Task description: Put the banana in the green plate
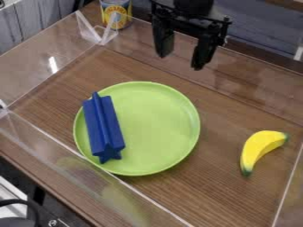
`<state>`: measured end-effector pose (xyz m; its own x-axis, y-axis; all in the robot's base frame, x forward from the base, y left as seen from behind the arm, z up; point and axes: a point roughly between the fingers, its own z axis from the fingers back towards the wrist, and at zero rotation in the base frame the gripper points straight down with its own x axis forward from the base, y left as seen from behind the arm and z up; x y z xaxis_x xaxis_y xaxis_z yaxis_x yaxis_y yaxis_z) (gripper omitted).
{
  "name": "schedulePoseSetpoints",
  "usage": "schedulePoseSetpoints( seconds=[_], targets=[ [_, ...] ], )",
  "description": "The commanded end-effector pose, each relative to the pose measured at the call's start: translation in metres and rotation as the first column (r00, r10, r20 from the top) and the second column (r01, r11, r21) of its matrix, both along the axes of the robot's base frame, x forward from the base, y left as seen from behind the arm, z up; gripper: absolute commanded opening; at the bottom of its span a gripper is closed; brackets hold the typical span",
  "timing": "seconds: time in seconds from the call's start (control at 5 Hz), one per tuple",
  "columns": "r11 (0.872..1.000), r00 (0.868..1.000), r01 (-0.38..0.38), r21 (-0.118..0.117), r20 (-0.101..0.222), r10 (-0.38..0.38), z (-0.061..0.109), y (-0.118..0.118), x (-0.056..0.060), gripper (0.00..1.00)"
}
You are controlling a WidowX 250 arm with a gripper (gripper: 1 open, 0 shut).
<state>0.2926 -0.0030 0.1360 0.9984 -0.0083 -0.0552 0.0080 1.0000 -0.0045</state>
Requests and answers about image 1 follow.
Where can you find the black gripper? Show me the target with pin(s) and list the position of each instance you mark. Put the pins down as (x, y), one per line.
(192, 17)

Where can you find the yellow toy banana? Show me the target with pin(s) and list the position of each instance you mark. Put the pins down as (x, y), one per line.
(260, 144)

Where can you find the green round plate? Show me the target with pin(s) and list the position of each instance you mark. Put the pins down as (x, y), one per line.
(160, 127)

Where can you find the yellow labelled tin can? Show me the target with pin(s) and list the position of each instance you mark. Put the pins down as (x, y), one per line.
(116, 10)

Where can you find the blue star-shaped block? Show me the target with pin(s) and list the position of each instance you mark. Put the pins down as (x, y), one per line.
(102, 125)

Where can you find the clear acrylic enclosure wall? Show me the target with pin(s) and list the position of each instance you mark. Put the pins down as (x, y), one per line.
(241, 96)

